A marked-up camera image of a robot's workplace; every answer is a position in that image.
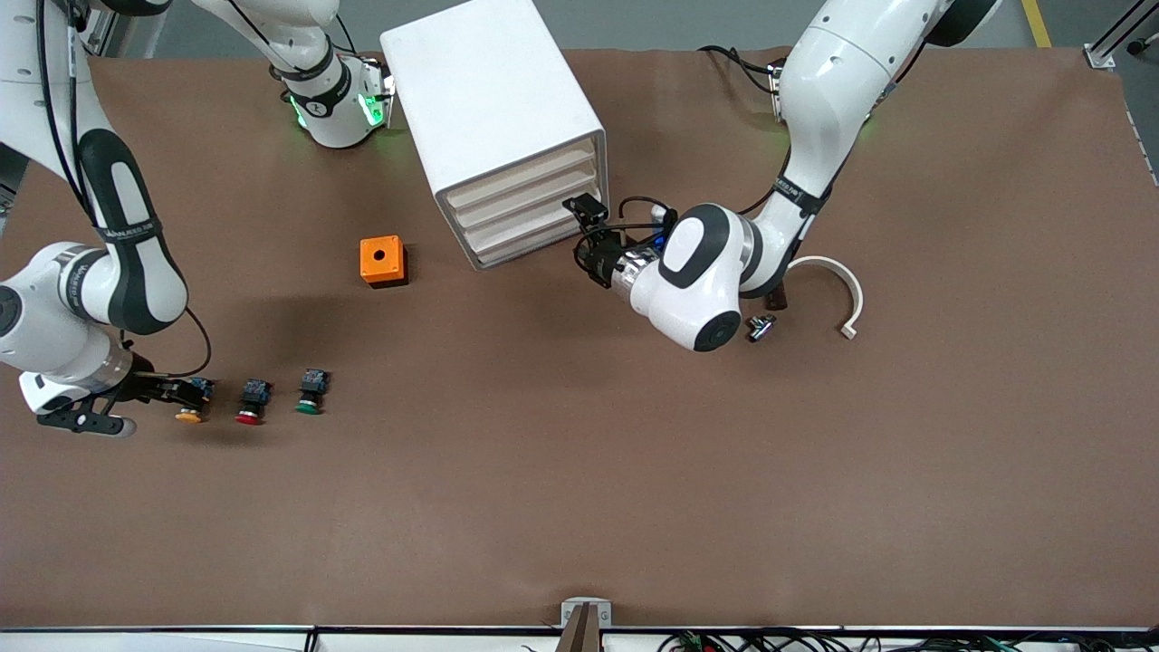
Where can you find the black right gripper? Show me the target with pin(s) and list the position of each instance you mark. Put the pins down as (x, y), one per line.
(148, 388)

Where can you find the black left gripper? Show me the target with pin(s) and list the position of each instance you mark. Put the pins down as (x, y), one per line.
(601, 257)

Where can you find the yellow push button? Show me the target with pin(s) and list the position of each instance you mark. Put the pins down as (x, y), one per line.
(189, 417)

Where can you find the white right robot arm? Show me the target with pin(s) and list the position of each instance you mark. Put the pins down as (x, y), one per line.
(54, 308)

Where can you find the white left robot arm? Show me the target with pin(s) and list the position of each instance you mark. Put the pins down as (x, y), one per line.
(842, 81)

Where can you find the red push button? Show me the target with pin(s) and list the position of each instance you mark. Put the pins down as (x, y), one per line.
(255, 393)

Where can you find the green push button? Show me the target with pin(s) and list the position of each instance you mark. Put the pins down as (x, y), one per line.
(313, 382)

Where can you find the orange button box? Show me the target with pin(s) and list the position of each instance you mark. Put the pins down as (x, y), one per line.
(380, 258)

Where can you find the silver metal fitting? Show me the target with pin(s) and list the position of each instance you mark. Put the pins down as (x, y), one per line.
(762, 328)

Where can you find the brown terminal block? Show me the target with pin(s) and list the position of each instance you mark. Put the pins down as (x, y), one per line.
(777, 301)

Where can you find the brown wedge stick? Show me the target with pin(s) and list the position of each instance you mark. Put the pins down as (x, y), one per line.
(581, 634)

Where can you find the white table frame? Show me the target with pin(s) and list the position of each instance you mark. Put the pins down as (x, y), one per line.
(181, 641)

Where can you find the grey metal bracket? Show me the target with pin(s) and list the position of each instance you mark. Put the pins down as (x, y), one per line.
(570, 608)

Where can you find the aluminium profile post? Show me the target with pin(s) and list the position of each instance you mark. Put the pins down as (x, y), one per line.
(95, 32)
(1118, 41)

